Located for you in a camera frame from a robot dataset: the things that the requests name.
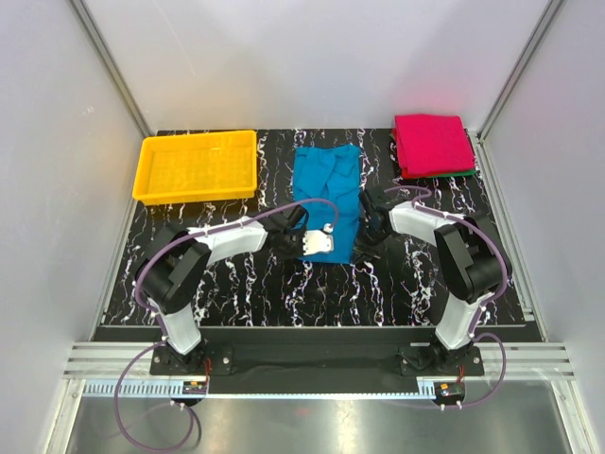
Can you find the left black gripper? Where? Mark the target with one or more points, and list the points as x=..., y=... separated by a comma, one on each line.
x=300, y=234

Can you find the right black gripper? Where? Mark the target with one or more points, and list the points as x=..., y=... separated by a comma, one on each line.
x=364, y=253

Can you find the blue t shirt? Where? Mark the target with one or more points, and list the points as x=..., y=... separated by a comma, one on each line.
x=330, y=178

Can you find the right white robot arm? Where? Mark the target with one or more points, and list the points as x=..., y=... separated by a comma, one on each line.
x=475, y=268

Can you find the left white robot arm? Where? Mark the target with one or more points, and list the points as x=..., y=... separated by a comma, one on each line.
x=170, y=271

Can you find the folded red t shirt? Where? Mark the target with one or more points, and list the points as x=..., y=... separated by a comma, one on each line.
x=405, y=142

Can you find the yellow plastic tray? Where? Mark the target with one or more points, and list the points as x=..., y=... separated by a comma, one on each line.
x=210, y=166

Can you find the folded pink t shirt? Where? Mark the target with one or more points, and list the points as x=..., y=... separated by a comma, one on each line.
x=442, y=145

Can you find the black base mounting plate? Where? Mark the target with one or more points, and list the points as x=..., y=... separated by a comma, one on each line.
x=318, y=360

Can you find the folded green t shirt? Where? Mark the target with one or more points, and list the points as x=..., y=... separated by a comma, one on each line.
x=458, y=174

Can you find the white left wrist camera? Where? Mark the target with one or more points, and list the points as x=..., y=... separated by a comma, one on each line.
x=318, y=241

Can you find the slotted cable duct rail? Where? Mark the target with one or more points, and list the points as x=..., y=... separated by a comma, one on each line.
x=183, y=389

